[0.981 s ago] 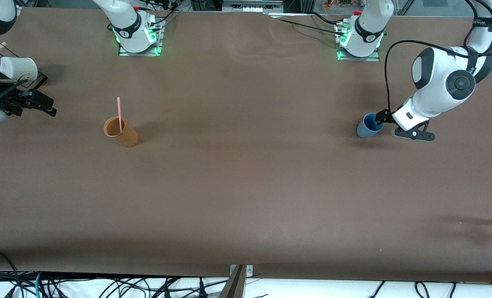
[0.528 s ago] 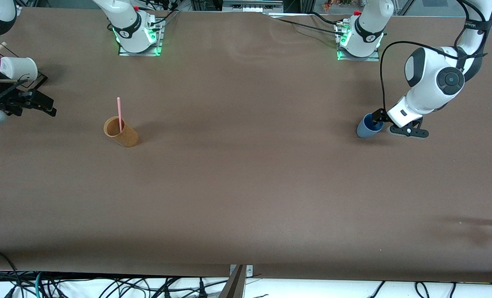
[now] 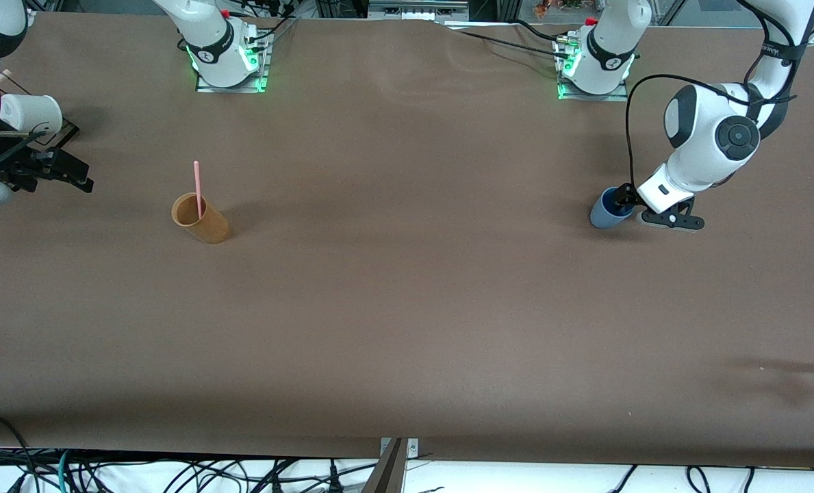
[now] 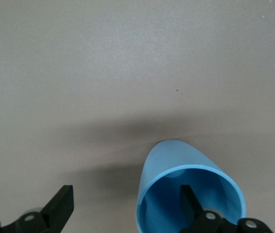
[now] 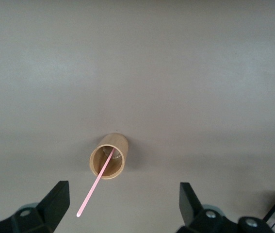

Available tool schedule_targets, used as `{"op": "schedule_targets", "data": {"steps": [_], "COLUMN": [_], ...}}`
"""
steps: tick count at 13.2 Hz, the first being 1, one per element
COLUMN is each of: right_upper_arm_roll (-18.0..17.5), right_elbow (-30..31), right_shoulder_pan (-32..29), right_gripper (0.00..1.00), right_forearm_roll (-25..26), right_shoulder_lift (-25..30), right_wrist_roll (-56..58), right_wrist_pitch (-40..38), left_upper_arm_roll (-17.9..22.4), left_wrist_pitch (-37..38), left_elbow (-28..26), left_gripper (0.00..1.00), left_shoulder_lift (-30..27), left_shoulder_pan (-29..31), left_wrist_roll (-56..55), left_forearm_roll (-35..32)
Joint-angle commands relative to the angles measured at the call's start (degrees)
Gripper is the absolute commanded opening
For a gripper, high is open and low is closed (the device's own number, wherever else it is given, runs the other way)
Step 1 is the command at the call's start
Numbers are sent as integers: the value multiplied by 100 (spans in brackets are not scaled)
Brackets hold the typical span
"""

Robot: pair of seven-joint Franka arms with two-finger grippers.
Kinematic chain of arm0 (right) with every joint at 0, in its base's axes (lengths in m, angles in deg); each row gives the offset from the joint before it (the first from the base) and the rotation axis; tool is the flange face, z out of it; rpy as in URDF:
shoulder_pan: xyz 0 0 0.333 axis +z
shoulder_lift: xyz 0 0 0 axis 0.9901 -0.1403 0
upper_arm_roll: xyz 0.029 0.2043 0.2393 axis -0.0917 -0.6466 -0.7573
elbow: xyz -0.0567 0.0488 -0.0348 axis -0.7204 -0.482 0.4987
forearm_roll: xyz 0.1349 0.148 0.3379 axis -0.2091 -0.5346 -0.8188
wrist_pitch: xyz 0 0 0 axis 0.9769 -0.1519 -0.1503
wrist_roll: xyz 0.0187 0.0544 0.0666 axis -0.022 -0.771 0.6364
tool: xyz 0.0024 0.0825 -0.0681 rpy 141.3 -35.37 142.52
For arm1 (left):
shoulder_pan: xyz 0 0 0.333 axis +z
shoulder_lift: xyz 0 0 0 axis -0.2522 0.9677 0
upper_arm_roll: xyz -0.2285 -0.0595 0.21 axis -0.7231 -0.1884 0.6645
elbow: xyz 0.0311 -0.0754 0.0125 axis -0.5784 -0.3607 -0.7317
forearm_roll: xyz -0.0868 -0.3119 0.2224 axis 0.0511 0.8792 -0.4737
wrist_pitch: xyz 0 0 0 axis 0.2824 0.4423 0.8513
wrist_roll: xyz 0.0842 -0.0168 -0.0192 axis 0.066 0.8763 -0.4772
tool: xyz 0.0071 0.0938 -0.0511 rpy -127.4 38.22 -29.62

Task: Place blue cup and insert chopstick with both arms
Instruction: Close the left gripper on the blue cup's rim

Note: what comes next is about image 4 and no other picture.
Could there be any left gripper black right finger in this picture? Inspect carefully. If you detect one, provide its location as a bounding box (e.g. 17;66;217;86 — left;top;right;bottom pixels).
179;184;272;233

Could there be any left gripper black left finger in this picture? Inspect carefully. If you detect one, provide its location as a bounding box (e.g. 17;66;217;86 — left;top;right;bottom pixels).
0;184;75;233

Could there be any blue plastic cup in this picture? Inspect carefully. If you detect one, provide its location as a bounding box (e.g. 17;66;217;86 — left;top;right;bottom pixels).
135;139;246;233

